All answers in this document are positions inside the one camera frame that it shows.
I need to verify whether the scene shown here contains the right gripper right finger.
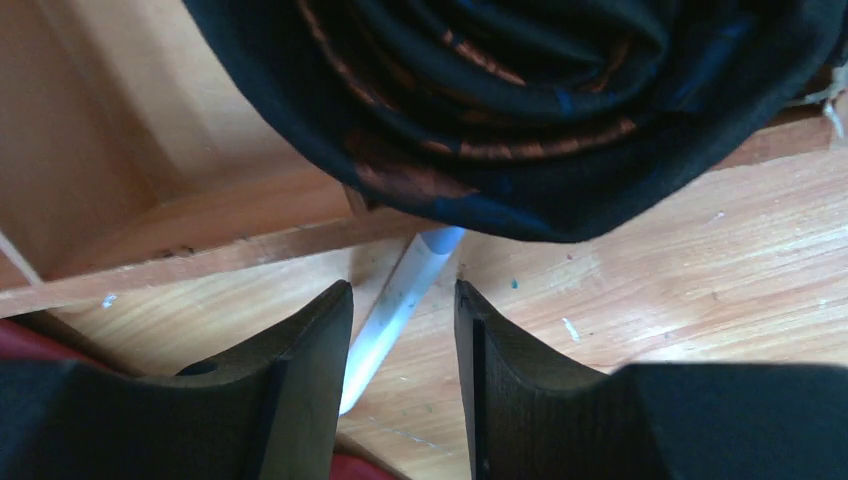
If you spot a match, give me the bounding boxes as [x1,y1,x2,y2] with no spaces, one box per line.
[454,280,847,479]

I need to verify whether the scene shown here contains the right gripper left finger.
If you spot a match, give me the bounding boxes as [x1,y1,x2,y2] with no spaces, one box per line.
[1,281,353,479]

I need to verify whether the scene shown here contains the purple capped white marker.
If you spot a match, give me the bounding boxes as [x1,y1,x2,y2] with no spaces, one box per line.
[339,226,466,415]

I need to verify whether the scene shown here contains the red backpack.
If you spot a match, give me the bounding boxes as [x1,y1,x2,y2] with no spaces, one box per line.
[1,319,398,480]

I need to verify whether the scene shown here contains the wooden divided tray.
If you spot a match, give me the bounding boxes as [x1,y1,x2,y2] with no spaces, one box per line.
[0,0,836,321]

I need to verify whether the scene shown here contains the rolled tie with orange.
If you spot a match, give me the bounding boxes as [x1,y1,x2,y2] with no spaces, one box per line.
[186,1,847,243]

